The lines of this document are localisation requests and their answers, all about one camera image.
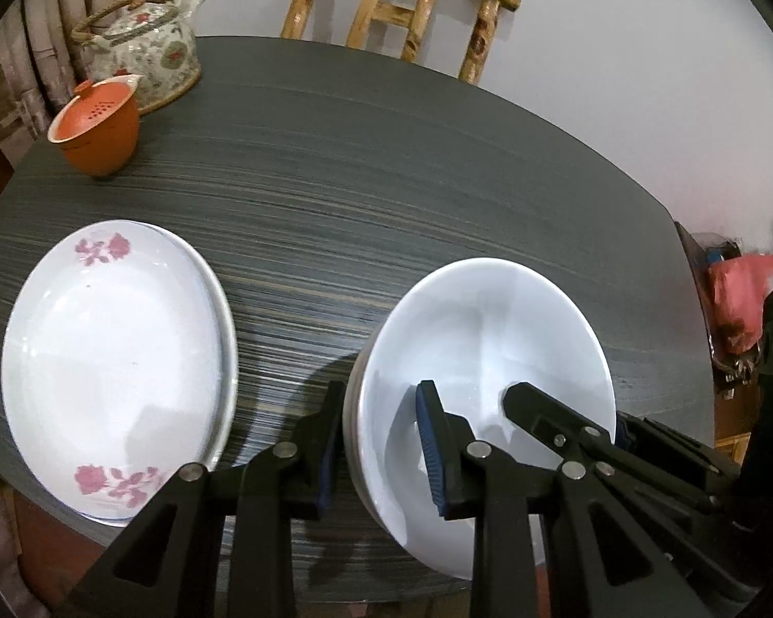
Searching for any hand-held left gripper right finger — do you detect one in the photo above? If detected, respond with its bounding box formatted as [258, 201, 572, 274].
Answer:
[414, 379, 713, 618]

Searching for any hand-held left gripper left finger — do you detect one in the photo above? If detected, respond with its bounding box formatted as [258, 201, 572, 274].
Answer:
[55, 380, 349, 618]

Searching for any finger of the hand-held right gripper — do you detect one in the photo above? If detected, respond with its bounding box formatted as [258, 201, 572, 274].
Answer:
[502, 382, 726, 516]
[615, 410, 745, 484]

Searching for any large white floral plate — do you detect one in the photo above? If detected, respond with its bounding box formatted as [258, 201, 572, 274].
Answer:
[3, 220, 239, 527]

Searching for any small deep white floral plate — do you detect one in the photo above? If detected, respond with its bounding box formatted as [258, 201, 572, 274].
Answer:
[1, 220, 223, 524]

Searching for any red plastic bag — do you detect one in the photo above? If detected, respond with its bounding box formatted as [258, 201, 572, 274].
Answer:
[709, 252, 773, 355]

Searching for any bamboo wooden chair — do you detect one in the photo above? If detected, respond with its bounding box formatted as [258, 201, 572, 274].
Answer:
[280, 0, 523, 84]

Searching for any orange lidded tea cup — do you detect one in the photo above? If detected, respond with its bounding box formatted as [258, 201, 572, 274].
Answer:
[47, 70, 144, 178]

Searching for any floral ceramic teapot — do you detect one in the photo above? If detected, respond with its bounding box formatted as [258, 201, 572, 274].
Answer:
[71, 0, 210, 115]

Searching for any beige patterned curtain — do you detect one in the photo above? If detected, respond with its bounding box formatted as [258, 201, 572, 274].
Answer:
[0, 0, 123, 143]

